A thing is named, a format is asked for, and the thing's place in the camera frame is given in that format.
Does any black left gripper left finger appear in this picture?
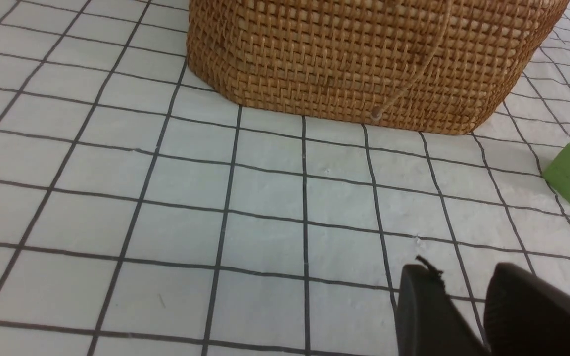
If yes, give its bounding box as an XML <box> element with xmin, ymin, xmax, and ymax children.
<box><xmin>395</xmin><ymin>255</ymin><xmax>489</xmax><ymax>356</ymax></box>

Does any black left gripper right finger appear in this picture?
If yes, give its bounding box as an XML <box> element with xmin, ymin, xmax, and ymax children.
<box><xmin>483</xmin><ymin>262</ymin><xmax>570</xmax><ymax>356</ymax></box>

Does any woven rattan basket green lining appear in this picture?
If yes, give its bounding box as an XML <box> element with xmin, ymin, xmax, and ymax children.
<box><xmin>187</xmin><ymin>0</ymin><xmax>569</xmax><ymax>135</ymax></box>

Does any white checkered tablecloth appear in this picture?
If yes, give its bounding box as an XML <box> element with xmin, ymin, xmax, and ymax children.
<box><xmin>0</xmin><ymin>0</ymin><xmax>570</xmax><ymax>356</ymax></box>

